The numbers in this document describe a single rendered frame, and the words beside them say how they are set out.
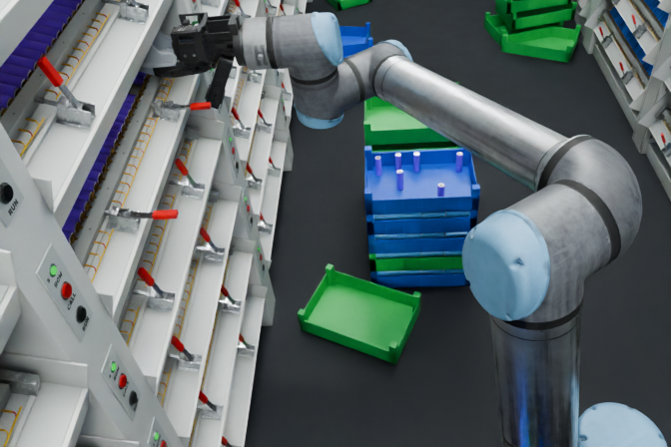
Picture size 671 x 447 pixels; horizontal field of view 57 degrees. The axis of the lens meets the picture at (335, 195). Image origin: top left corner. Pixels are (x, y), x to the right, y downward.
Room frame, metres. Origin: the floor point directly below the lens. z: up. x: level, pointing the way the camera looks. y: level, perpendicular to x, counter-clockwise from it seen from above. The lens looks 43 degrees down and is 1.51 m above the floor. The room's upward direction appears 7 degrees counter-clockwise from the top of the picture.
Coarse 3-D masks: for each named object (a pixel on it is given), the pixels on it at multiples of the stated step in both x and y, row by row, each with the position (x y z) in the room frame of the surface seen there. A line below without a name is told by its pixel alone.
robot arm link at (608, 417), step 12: (588, 408) 0.52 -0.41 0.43; (600, 408) 0.51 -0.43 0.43; (612, 408) 0.51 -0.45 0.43; (624, 408) 0.51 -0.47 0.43; (588, 420) 0.49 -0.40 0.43; (600, 420) 0.49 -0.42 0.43; (612, 420) 0.49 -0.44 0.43; (624, 420) 0.49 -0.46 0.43; (636, 420) 0.48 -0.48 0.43; (648, 420) 0.48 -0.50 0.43; (588, 432) 0.47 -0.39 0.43; (600, 432) 0.47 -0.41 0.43; (612, 432) 0.47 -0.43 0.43; (624, 432) 0.47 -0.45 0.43; (636, 432) 0.46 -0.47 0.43; (648, 432) 0.46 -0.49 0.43; (660, 432) 0.46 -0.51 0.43; (588, 444) 0.45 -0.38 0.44; (600, 444) 0.45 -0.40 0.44; (612, 444) 0.45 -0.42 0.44; (624, 444) 0.44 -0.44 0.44; (636, 444) 0.44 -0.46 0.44; (648, 444) 0.44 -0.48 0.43; (660, 444) 0.44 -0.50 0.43
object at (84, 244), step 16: (160, 80) 0.98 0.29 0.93; (144, 96) 0.93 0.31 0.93; (144, 112) 0.89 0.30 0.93; (128, 128) 0.84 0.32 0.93; (128, 144) 0.80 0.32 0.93; (128, 160) 0.77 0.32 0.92; (112, 176) 0.72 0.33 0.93; (112, 192) 0.69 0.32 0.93; (128, 192) 0.71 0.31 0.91; (96, 208) 0.65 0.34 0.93; (96, 224) 0.62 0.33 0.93; (80, 240) 0.59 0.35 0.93; (80, 256) 0.56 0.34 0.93; (96, 272) 0.55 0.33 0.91
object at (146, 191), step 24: (168, 96) 0.97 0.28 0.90; (192, 96) 1.00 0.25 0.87; (144, 144) 0.83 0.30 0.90; (168, 144) 0.84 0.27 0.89; (144, 168) 0.77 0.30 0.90; (168, 168) 0.81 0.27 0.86; (144, 192) 0.72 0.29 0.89; (120, 240) 0.62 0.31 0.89; (144, 240) 0.65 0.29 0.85; (96, 264) 0.57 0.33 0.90; (120, 264) 0.58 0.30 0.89; (96, 288) 0.53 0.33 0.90; (120, 288) 0.54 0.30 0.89; (120, 312) 0.53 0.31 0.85
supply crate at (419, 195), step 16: (368, 160) 1.36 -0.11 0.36; (384, 160) 1.37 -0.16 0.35; (432, 160) 1.36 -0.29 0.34; (448, 160) 1.35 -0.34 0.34; (464, 160) 1.33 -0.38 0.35; (368, 176) 1.34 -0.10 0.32; (384, 176) 1.33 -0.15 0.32; (416, 176) 1.31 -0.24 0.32; (432, 176) 1.31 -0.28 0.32; (448, 176) 1.30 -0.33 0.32; (464, 176) 1.29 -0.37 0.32; (368, 192) 1.19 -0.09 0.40; (384, 192) 1.26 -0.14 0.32; (400, 192) 1.25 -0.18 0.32; (416, 192) 1.25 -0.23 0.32; (432, 192) 1.24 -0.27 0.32; (448, 192) 1.23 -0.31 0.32; (464, 192) 1.22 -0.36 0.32; (368, 208) 1.18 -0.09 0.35; (384, 208) 1.18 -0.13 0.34; (400, 208) 1.17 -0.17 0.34; (416, 208) 1.17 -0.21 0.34; (432, 208) 1.16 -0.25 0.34; (448, 208) 1.16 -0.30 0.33; (464, 208) 1.15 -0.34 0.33
